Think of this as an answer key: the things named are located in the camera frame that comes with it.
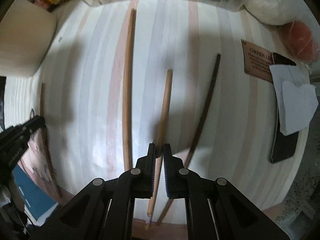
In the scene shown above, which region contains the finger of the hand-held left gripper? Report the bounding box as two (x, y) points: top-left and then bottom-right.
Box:
(0, 116), (47, 143)

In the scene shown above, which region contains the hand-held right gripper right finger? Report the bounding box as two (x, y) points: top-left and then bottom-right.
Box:
(162, 143), (292, 240)

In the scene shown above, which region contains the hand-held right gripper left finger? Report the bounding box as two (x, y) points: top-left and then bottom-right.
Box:
(27, 143), (157, 240)

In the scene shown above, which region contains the light bamboo chopstick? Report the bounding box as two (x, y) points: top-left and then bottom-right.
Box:
(144, 69), (173, 231)
(122, 8), (137, 172)

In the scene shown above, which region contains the cream ribbed utensil holder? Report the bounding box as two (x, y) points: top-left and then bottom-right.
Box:
(0, 0), (57, 78)

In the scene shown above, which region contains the striped cat print mat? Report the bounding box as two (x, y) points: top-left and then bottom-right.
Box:
(5, 0), (313, 240)

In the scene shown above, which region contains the dark wooden chopstick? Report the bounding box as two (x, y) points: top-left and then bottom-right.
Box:
(156, 53), (222, 227)

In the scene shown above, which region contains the black phone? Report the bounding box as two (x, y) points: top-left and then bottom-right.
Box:
(269, 52), (300, 165)

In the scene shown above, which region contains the brown label patch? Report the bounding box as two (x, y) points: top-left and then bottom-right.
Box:
(241, 39), (275, 82)

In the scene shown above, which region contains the white tissue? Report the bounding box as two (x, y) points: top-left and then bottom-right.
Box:
(269, 64), (318, 136)

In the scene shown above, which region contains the red tomato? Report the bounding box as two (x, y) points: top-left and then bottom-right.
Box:
(281, 21), (320, 62)

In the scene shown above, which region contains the white powder bag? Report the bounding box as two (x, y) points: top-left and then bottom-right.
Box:
(245, 0), (303, 25)

